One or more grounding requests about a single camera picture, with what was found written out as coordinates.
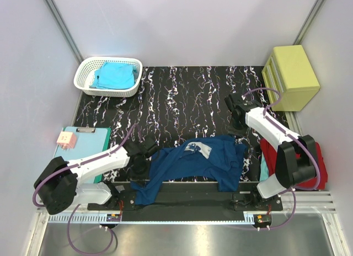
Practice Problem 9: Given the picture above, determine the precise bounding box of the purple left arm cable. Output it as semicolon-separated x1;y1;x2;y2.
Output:
32;124;144;254

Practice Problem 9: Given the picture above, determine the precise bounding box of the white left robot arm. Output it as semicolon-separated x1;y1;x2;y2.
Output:
33;137;159;215

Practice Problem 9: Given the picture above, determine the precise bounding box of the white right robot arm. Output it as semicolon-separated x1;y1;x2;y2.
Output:
224;93;321;210

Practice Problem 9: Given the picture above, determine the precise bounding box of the light blue clipboard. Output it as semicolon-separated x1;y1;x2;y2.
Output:
52;126;112;184

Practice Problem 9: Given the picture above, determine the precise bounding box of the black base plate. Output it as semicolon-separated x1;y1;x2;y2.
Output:
87;182;283;225

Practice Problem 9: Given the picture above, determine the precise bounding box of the pink small box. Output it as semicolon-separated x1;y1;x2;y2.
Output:
57;131;77;150

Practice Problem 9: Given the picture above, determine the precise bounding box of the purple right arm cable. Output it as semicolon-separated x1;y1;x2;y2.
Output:
226;87;322;231

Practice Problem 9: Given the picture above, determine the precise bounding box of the red folded t-shirt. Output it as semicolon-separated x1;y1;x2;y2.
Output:
260;138;328;190

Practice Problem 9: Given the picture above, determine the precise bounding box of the teal folded cloth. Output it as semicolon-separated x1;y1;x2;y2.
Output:
259;155;269;182

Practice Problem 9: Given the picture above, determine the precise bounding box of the light blue t-shirt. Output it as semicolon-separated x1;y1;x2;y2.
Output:
89;62;137;90

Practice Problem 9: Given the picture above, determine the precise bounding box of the dark blue t-shirt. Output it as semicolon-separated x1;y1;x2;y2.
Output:
130;136;247;205

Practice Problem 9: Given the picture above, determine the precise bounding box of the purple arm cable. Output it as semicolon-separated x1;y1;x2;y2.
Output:
226;87;322;231
32;124;144;254

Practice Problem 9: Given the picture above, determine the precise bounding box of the yellow-green drawer box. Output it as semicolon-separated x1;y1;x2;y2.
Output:
261;45;320;111

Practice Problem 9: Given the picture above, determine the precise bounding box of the white plastic basket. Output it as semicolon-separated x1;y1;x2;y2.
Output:
73;57;143;98

